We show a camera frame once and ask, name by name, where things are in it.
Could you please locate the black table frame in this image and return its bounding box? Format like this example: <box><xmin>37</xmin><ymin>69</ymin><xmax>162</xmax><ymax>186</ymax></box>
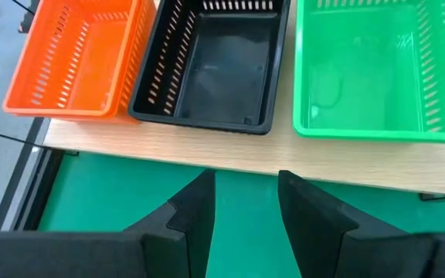
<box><xmin>12</xmin><ymin>146</ymin><xmax>66</xmax><ymax>232</ymax></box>

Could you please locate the black plastic slotted basket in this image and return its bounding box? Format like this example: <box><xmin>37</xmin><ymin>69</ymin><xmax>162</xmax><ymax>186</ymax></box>
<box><xmin>127</xmin><ymin>0</ymin><xmax>291</xmax><ymax>136</ymax></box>
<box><xmin>128</xmin><ymin>0</ymin><xmax>291</xmax><ymax>132</ymax></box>

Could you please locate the orange plastic slotted basket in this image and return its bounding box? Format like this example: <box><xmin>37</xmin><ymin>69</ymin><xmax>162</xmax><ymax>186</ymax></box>
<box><xmin>2</xmin><ymin>0</ymin><xmax>146</xmax><ymax>117</ymax></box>
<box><xmin>2</xmin><ymin>0</ymin><xmax>158</xmax><ymax>125</ymax></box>

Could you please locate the wooden tray board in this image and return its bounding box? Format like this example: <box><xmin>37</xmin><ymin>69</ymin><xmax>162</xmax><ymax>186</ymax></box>
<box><xmin>0</xmin><ymin>0</ymin><xmax>445</xmax><ymax>202</ymax></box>

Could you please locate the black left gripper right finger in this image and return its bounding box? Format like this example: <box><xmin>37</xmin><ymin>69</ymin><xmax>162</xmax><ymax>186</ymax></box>
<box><xmin>277</xmin><ymin>169</ymin><xmax>437</xmax><ymax>278</ymax></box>

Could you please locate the green plastic slotted basket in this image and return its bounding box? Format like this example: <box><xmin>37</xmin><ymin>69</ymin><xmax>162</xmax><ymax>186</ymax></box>
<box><xmin>293</xmin><ymin>0</ymin><xmax>445</xmax><ymax>141</ymax></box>
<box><xmin>292</xmin><ymin>0</ymin><xmax>445</xmax><ymax>144</ymax></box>

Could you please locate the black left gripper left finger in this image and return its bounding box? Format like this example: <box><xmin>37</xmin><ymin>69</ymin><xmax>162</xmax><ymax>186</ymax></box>
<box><xmin>124</xmin><ymin>169</ymin><xmax>217</xmax><ymax>278</ymax></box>

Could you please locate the green table mat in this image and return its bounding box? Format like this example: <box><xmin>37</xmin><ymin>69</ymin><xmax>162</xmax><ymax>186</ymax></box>
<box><xmin>39</xmin><ymin>144</ymin><xmax>445</xmax><ymax>278</ymax></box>

